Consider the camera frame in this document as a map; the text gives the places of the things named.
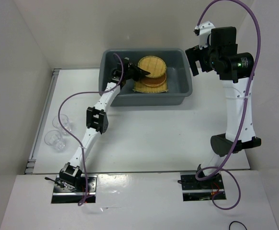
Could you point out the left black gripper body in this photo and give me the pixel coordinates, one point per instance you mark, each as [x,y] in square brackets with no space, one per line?
[130,74]

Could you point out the round green-rimmed bamboo tray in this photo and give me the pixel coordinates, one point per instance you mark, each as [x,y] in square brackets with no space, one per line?
[154,65]

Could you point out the aluminium table edge rail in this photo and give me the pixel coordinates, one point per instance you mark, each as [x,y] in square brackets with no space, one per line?
[41,126]

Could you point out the square bamboo mat tray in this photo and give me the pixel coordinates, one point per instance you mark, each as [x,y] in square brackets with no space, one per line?
[139,87]

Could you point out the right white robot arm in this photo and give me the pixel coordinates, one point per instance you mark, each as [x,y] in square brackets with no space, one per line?
[217,51]

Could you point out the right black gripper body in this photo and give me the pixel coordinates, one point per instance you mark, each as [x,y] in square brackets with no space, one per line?
[205,55]

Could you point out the round orange woven tray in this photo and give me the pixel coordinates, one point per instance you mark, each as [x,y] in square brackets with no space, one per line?
[154,82]

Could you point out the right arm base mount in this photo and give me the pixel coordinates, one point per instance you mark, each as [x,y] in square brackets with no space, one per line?
[194,190]

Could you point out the clear glass bowl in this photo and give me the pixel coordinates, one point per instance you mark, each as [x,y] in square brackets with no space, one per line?
[62,123]

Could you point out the grey plastic bin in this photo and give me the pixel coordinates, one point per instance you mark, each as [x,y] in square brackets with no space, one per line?
[179,83]

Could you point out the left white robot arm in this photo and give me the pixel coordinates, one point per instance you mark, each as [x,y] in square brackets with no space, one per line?
[73,175]

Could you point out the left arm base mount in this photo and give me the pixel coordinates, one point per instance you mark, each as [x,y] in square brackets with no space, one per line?
[67,194]

